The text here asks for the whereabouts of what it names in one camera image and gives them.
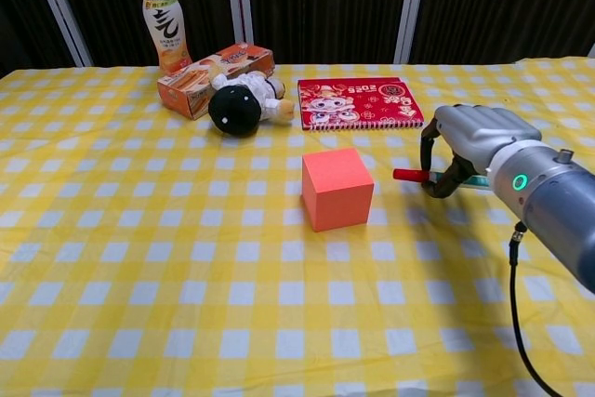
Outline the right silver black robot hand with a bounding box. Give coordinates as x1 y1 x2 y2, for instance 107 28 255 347
419 103 543 200

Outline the red capped marker pen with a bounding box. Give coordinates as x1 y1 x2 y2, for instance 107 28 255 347
392 166 490 192

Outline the pink foam cube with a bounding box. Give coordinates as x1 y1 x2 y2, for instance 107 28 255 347
300 147 376 233

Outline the yellow white checkered tablecloth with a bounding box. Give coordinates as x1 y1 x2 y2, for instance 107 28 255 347
0 57 595 397

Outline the red spiral desk calendar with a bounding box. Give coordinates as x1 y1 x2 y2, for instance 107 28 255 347
297 76 426 132

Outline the black headed plush doll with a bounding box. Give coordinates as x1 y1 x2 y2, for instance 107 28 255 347
206 70 296 139

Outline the orange snack box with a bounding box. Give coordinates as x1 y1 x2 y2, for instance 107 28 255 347
156 42 275 120

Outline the orange drink bottle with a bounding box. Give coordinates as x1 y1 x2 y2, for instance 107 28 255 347
141 0 193 75

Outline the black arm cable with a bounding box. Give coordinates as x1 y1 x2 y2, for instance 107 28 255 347
509 223 574 397

